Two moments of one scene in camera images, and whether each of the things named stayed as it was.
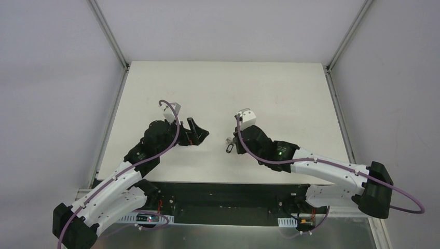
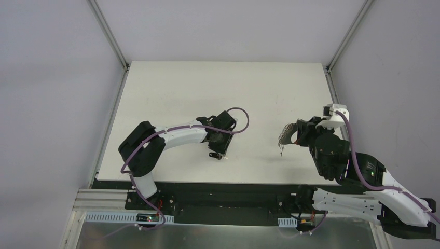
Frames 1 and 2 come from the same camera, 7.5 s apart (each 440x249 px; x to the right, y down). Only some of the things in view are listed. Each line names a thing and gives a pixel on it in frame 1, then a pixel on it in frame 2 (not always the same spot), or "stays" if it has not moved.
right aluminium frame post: [349, 31] stays
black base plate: [233, 203] stays
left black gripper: [188, 133] to [228, 136]
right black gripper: [238, 138] to [303, 132]
